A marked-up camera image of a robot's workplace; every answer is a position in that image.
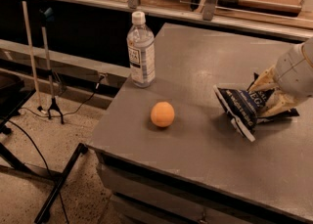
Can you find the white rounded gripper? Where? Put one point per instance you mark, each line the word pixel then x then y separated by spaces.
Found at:
pixel 290 68

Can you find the blue chip bag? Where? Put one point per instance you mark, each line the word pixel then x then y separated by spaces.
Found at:
pixel 243 108

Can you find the clear plastic water bottle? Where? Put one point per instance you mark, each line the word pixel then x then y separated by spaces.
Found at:
pixel 141 51

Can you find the grey drawer cabinet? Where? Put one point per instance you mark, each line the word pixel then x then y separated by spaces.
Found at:
pixel 200 170

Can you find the orange ball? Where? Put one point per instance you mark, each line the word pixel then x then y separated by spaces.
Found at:
pixel 162 114

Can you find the grabber tool on stand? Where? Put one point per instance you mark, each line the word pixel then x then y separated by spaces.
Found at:
pixel 47 16

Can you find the white pole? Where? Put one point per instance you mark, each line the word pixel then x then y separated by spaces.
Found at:
pixel 32 60

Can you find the metal window rail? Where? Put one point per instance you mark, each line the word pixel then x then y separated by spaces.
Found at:
pixel 298 29

